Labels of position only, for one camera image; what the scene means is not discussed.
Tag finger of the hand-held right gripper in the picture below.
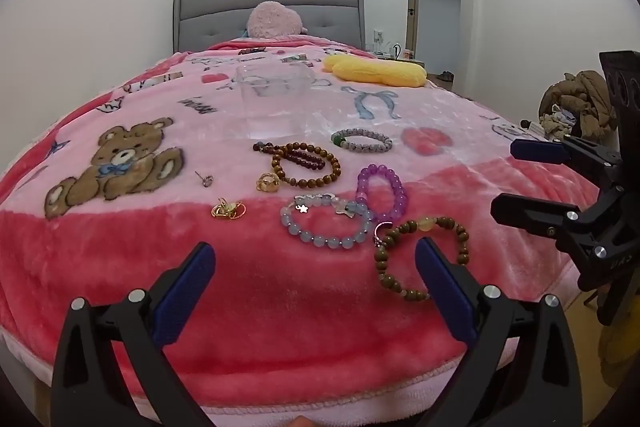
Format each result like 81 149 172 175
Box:
490 193 582 240
510 138 575 164

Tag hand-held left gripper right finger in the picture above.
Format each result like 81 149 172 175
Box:
415 238 583 427

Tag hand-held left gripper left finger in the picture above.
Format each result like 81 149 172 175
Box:
50 242 217 427

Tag olive bracelet with yellow bead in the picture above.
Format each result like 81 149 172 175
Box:
374 216 471 302

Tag gold hoop earrings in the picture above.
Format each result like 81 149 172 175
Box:
211 199 247 220

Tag small silver hoop earring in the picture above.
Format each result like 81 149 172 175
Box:
372 221 396 244

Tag purple bead bracelet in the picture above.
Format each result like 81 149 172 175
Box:
356 164 408 224

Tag light blue bead bracelet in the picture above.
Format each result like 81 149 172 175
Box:
280 193 375 253

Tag grey bracelet with green bead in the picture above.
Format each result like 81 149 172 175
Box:
331 128 393 154

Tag brown wooden bead bracelet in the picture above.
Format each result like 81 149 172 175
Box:
271 142 342 188

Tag dark red bead bracelet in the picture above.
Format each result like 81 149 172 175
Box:
253 141 326 170

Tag clear plastic box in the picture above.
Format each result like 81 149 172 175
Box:
235 63 313 140

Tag person's right forearm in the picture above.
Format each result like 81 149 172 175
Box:
600 317 640 390

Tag pile of brown clothes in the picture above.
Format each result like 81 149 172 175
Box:
539 69 618 140

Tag pink printed fleece blanket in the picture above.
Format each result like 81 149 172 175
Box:
0 34 601 413

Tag white nightstand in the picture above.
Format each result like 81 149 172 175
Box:
372 49 426 64

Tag yellow plush pillow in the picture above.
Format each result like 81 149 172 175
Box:
322 53 427 88

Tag grey padded bed headboard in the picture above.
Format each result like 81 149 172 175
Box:
173 0 365 54

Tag pink plush cushion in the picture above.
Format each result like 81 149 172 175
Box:
246 2 307 40

